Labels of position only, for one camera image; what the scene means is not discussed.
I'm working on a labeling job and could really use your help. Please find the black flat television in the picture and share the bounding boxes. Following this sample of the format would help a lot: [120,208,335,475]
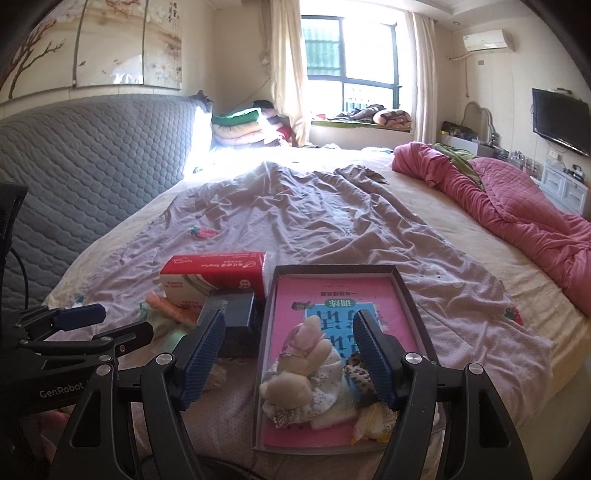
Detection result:
[531,88,591,158]

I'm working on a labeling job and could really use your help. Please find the purple printed blanket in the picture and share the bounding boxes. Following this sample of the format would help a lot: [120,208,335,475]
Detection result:
[44,161,552,462]

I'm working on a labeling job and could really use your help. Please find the green cloth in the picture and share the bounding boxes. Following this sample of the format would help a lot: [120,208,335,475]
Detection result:
[433,143,483,190]

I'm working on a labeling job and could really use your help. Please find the green tissue pack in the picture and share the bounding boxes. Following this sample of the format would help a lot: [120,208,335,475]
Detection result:
[139,302,195,340]

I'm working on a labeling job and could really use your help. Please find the pink quilt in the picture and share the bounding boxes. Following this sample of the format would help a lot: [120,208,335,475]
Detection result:
[392,142,591,319]

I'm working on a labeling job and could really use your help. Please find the dark tray with pink base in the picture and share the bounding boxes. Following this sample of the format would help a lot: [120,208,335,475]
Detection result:
[250,264,444,452]

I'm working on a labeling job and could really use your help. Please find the dressing table with clutter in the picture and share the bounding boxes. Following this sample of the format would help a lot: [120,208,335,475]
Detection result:
[438,120,543,181]

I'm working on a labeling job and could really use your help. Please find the grey quilted headboard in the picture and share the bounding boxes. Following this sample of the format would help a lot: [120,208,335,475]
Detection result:
[0,92,215,315]

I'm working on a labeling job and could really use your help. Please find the dark clothes on sill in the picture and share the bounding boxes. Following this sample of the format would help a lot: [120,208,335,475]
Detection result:
[335,106,384,121]

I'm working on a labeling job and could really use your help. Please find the white drawer cabinet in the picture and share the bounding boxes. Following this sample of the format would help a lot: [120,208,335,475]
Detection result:
[540,164,589,215]

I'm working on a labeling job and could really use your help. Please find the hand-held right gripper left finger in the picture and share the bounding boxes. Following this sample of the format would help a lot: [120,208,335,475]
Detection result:
[55,308,227,480]

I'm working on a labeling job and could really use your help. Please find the window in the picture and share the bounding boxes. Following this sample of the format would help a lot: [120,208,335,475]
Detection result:
[301,15,400,123]

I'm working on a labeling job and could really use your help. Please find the leopard print cloth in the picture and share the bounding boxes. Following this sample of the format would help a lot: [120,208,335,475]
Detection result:
[342,351,375,409]

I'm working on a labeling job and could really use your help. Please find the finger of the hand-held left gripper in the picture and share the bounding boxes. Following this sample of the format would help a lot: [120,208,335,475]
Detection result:
[17,303,107,344]
[21,322,155,370]

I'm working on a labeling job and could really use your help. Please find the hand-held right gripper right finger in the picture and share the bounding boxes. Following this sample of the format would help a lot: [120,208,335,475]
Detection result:
[353,309,534,480]

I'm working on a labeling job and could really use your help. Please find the dark blue box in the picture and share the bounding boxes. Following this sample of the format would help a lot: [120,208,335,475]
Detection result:
[198,291,259,358]

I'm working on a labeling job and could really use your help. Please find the vanity mirror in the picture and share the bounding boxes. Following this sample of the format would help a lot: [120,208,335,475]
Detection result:
[462,102,495,139]

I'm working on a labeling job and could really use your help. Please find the stack of folded blankets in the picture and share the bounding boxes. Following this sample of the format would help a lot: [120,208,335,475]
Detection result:
[211,108,296,148]

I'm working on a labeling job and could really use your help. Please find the beige plush rabbit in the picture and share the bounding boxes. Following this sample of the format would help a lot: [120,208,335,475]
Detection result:
[259,318,345,428]

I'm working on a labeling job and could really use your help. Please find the floral wall painting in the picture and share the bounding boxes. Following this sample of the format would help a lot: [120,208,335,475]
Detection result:
[0,0,185,104]

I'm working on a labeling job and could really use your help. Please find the floral cushion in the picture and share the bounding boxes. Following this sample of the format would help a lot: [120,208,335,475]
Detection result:
[374,108,411,130]

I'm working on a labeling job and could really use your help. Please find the yellow snack packet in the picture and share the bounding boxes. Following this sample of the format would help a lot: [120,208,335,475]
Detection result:
[348,401,400,444]

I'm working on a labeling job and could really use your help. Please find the white patterned baby cloth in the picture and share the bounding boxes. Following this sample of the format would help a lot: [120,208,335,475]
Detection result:
[295,344,345,423]

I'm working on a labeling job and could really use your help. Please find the green sill mat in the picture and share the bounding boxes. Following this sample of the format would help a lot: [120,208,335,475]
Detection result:
[310,117,411,132]

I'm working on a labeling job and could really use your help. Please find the white air conditioner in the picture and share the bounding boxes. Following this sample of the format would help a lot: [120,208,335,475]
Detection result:
[462,28,517,54]

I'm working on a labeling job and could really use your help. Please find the red and white tissue box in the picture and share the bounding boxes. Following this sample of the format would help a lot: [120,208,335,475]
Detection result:
[159,251,269,315]

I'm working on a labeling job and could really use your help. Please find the pink cloth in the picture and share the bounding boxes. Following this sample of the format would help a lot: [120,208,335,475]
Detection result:
[145,295,204,326]

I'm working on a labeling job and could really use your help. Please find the cream curtain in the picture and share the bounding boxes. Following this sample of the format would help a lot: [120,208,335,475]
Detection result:
[263,0,311,148]
[405,11,439,144]

